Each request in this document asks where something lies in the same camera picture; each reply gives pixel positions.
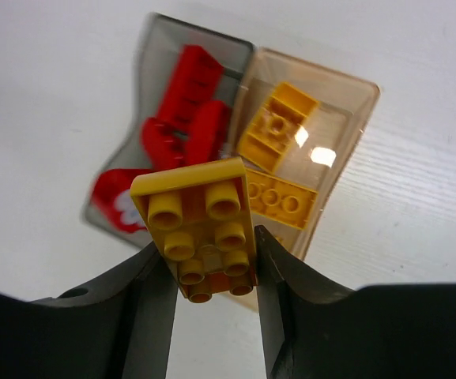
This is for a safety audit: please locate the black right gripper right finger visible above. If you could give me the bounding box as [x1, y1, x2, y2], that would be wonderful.
[254, 226, 456, 378]

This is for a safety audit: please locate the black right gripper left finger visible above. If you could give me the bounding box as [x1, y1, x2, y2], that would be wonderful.
[0, 244, 177, 378]

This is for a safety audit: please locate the yellow lego plate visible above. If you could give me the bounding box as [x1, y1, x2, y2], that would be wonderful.
[130, 158, 257, 303]

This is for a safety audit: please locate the yellow lego brick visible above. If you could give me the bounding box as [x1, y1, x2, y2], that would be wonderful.
[246, 168, 318, 230]
[236, 82, 320, 174]

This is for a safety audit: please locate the red lego brick from stack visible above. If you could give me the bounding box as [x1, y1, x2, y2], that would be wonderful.
[156, 44, 224, 133]

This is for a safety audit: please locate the red yellow lego stack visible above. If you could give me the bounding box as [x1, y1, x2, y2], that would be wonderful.
[92, 168, 153, 234]

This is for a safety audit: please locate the red curved lego brick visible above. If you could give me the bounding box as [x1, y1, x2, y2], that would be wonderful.
[184, 100, 231, 166]

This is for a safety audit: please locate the smoky grey plastic container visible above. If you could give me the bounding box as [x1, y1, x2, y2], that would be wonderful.
[81, 11, 256, 250]

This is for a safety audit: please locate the clear tan plastic container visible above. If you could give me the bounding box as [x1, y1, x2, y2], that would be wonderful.
[224, 48, 380, 259]

